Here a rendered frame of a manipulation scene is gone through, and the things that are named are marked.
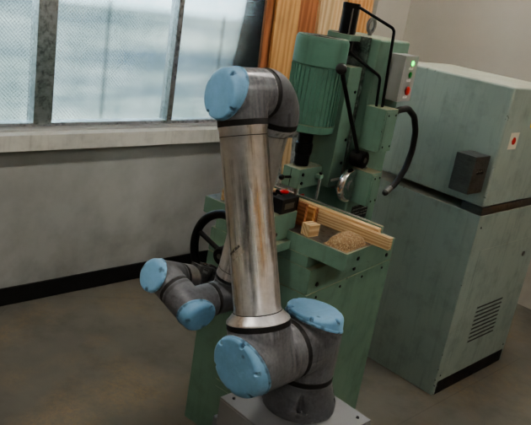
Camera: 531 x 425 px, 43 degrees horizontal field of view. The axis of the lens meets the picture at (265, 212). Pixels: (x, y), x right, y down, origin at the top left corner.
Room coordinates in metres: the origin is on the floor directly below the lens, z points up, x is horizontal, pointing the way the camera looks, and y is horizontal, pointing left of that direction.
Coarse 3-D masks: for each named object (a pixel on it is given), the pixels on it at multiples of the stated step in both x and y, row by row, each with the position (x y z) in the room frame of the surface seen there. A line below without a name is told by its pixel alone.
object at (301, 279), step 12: (216, 228) 2.25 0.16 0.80; (216, 240) 2.24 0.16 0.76; (384, 252) 2.41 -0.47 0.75; (288, 264) 2.05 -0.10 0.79; (324, 264) 2.07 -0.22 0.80; (372, 264) 2.34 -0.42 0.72; (288, 276) 2.05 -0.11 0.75; (300, 276) 2.02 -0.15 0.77; (312, 276) 2.01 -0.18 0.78; (324, 276) 2.08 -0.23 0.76; (336, 276) 2.14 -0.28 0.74; (348, 276) 2.21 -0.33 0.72; (300, 288) 2.02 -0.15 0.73; (312, 288) 2.02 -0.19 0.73
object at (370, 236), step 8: (320, 216) 2.18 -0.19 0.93; (328, 216) 2.17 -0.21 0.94; (328, 224) 2.16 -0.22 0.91; (336, 224) 2.14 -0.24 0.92; (344, 224) 2.13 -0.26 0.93; (352, 224) 2.11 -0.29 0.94; (360, 232) 2.09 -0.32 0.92; (368, 232) 2.07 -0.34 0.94; (376, 232) 2.07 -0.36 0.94; (368, 240) 2.07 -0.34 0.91; (376, 240) 2.05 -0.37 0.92; (384, 240) 2.04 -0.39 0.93; (392, 240) 2.04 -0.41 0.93; (384, 248) 2.03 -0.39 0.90
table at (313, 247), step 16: (208, 208) 2.27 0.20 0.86; (224, 208) 2.23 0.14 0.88; (320, 224) 2.17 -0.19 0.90; (288, 240) 2.05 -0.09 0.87; (304, 240) 2.03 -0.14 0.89; (320, 240) 2.02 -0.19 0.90; (320, 256) 1.99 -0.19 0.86; (336, 256) 1.95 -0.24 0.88; (352, 256) 1.96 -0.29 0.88; (368, 256) 2.05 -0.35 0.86
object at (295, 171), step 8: (288, 168) 2.23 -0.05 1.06; (296, 168) 2.21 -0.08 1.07; (304, 168) 2.23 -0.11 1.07; (312, 168) 2.26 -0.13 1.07; (320, 168) 2.30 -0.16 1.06; (296, 176) 2.21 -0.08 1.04; (304, 176) 2.23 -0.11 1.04; (312, 176) 2.27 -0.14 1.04; (288, 184) 2.22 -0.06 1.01; (296, 184) 2.20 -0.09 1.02; (304, 184) 2.24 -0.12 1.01; (312, 184) 2.28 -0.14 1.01
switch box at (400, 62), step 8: (392, 56) 2.41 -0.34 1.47; (400, 56) 2.40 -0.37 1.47; (408, 56) 2.39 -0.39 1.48; (416, 56) 2.45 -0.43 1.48; (392, 64) 2.41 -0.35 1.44; (400, 64) 2.39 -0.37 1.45; (408, 64) 2.40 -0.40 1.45; (416, 64) 2.45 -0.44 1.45; (392, 72) 2.41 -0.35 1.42; (400, 72) 2.39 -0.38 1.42; (408, 72) 2.41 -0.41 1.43; (392, 80) 2.40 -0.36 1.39; (400, 80) 2.38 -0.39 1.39; (392, 88) 2.40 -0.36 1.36; (400, 88) 2.39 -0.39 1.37; (392, 96) 2.39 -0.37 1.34; (400, 96) 2.40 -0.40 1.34; (408, 96) 2.44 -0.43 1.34
